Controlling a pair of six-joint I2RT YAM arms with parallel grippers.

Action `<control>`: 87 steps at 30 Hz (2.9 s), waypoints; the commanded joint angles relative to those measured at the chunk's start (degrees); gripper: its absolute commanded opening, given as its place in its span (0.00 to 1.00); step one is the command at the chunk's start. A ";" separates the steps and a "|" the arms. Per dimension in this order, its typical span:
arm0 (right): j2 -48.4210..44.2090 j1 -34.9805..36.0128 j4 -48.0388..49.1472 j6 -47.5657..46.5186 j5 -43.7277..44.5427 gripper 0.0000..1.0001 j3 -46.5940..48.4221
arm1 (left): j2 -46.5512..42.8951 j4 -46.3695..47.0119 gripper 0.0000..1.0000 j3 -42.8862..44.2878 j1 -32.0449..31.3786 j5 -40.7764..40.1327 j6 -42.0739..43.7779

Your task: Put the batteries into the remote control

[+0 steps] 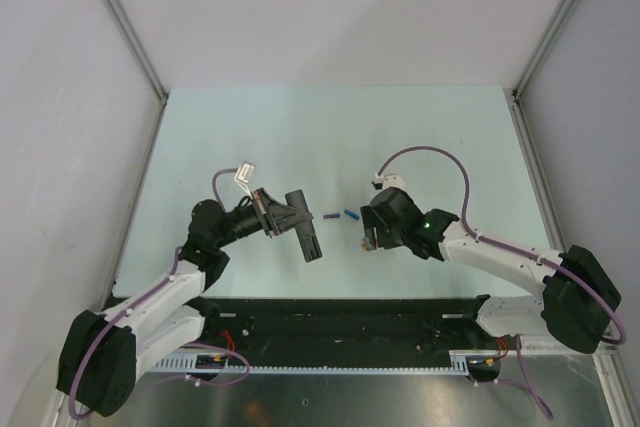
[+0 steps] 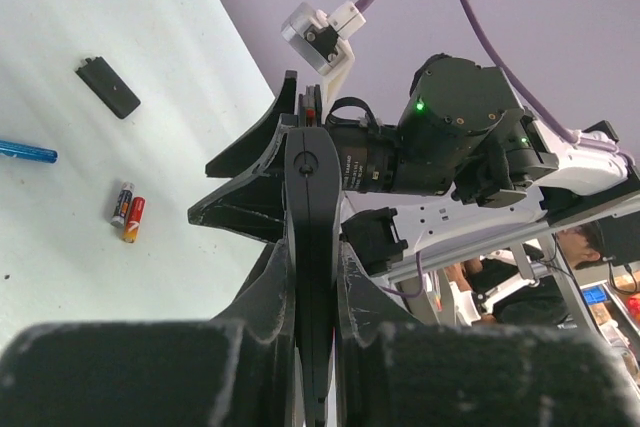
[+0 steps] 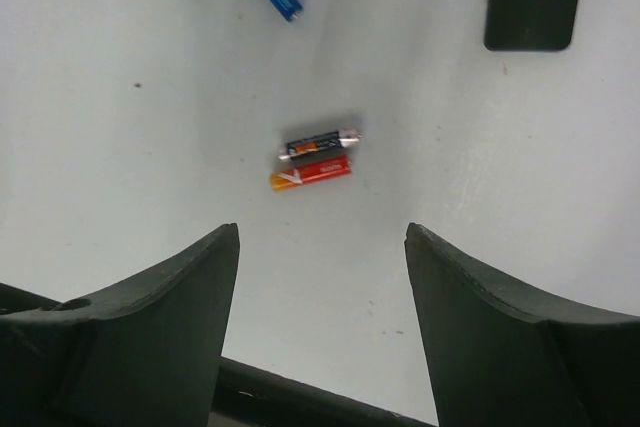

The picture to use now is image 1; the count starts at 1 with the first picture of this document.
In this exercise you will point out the blue battery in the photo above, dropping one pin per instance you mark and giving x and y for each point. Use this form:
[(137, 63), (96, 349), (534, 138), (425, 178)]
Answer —
[(352, 214)]

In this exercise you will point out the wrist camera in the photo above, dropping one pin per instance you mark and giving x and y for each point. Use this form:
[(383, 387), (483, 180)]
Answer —
[(383, 181), (243, 175)]

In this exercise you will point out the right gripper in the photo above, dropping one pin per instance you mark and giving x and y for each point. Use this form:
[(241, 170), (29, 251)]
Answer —
[(370, 221)]

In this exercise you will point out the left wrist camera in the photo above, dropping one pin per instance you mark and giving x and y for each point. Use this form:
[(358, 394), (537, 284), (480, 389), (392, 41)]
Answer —
[(243, 175)]

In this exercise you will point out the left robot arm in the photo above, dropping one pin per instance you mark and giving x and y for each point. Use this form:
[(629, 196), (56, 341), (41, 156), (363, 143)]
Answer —
[(106, 353)]

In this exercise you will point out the grey cable duct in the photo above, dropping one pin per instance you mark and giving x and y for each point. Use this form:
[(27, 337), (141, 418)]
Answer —
[(202, 362)]

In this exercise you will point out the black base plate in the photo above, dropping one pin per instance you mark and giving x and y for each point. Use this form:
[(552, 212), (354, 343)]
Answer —
[(356, 329)]

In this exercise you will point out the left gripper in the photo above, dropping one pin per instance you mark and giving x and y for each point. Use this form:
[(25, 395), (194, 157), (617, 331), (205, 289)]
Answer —
[(279, 217)]

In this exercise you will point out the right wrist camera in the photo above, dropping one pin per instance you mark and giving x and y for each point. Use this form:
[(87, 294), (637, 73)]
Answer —
[(383, 181)]

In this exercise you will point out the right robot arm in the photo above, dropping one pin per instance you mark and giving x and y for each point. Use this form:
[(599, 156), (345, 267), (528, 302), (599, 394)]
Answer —
[(572, 297)]

